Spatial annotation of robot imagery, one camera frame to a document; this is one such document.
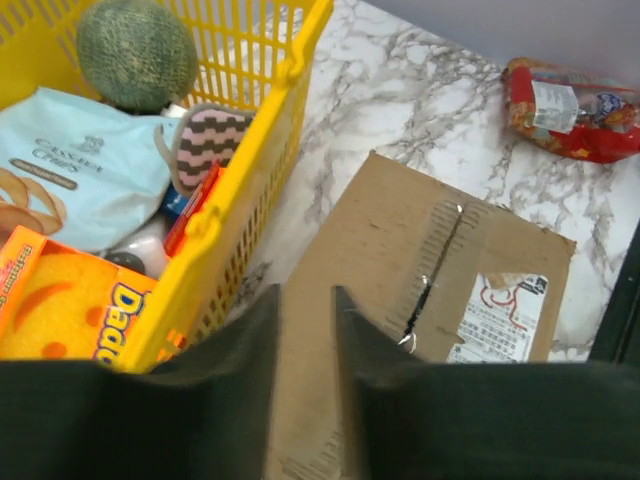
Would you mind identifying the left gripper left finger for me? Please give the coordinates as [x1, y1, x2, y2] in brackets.
[1, 285, 281, 479]

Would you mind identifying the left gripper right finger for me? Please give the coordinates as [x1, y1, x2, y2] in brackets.
[333, 286, 639, 479]

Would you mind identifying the brown cardboard express box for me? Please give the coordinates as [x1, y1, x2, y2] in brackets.
[265, 153, 575, 479]

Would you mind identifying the orange toy box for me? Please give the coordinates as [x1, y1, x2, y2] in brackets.
[1, 226, 156, 365]

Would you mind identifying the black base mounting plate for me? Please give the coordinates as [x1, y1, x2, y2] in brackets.
[589, 228, 640, 368]

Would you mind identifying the light blue chips bag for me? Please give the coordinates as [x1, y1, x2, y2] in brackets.
[1, 88, 178, 252]

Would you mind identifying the pink brown striped pouch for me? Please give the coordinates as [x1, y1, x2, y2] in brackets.
[164, 103, 255, 198]

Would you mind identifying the red snack bag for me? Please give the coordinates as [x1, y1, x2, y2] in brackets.
[501, 57, 639, 164]

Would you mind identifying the yellow plastic shopping basket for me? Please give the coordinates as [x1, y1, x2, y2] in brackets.
[1, 1, 333, 371]

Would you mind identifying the green melon ball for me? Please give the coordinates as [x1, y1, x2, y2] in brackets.
[75, 1, 199, 112]

